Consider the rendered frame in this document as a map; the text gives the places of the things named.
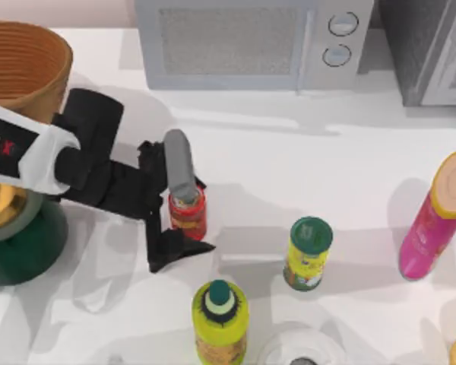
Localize brown woven basket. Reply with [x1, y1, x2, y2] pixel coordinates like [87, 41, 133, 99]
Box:
[0, 21, 74, 123]

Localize gold trophy with green base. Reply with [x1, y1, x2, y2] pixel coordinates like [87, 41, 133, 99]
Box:
[0, 178, 70, 287]

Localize microwave oven door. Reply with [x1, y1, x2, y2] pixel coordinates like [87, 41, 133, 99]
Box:
[135, 0, 313, 92]

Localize red can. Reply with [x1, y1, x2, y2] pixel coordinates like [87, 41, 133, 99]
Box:
[167, 185, 207, 242]

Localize round microwave knob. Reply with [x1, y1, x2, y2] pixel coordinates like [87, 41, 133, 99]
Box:
[328, 10, 360, 37]
[321, 43, 353, 68]

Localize pink can with yellow lid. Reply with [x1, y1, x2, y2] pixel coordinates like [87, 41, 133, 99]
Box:
[398, 148, 456, 283]

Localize grey cabinet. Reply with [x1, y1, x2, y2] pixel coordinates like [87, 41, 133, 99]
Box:
[377, 0, 456, 108]

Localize pale microwave oven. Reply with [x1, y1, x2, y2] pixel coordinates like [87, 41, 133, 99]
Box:
[134, 0, 376, 94]

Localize green and yellow can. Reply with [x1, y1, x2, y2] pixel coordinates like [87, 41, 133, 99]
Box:
[282, 216, 334, 293]

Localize white round cup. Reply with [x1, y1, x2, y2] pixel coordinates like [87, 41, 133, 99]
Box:
[257, 327, 347, 365]

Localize yellow-green bottle with green cap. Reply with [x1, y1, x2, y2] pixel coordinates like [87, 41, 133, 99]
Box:
[191, 279, 250, 365]

